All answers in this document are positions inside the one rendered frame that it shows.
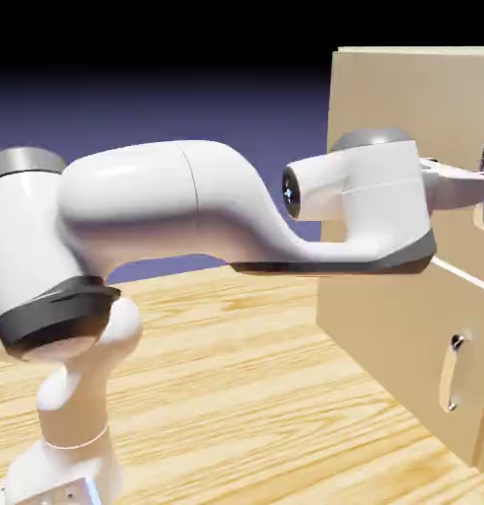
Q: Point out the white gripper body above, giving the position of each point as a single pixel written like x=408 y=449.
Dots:
x=456 y=189

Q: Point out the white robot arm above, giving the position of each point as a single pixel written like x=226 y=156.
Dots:
x=154 y=197

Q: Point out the light wood cabinet door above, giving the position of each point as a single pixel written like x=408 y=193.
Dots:
x=403 y=94
x=383 y=327

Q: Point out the light wood cabinet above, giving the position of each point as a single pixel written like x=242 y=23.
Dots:
x=383 y=315

